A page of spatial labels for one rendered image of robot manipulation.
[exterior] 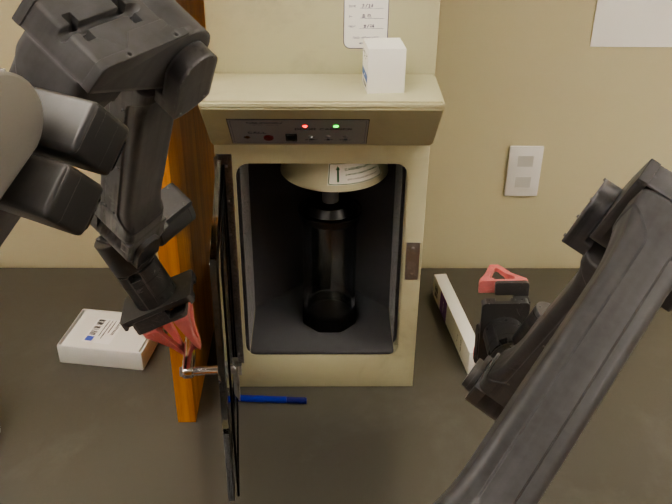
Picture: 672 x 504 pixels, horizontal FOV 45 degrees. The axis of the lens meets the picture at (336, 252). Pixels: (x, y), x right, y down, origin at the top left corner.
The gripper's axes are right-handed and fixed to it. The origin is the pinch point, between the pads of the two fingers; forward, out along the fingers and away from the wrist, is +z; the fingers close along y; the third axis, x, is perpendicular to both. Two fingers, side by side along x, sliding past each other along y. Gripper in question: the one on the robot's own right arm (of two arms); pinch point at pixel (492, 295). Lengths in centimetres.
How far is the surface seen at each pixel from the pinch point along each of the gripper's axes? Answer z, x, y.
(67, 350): 17, 72, -22
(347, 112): 0.9, 21.1, 29.1
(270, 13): 12, 31, 39
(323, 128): 4.4, 24.3, 25.5
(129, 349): 16, 61, -21
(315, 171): 14.3, 26.0, 14.1
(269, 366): 10.5, 35.3, -21.4
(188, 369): -17.4, 42.4, 1.7
